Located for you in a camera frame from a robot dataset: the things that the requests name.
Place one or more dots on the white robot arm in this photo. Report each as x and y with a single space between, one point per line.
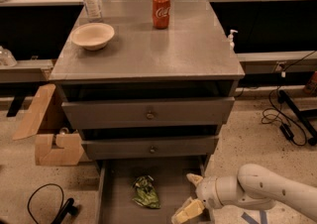
253 187

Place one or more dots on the white paper bowl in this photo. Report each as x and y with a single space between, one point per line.
92 36

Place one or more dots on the green jalapeno chip bag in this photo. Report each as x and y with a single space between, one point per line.
146 194

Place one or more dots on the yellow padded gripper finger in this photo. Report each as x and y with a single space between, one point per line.
195 179
190 209

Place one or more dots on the grey open bottom drawer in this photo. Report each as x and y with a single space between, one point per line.
116 192

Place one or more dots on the brown cardboard box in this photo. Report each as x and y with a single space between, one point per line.
55 144

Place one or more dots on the clear plastic container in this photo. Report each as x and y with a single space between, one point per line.
6 58

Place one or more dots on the grey drawer cabinet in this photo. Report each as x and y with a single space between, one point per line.
192 58

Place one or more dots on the white pump sanitizer bottle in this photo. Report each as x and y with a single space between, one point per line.
231 37

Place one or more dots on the black metal stand leg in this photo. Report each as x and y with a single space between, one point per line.
303 116

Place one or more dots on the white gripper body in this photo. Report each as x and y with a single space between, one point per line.
206 190

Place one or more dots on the grey middle drawer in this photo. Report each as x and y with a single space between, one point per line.
150 147

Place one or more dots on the grey top drawer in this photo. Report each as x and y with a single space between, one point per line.
148 113

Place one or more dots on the red coca-cola can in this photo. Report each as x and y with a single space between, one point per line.
161 13

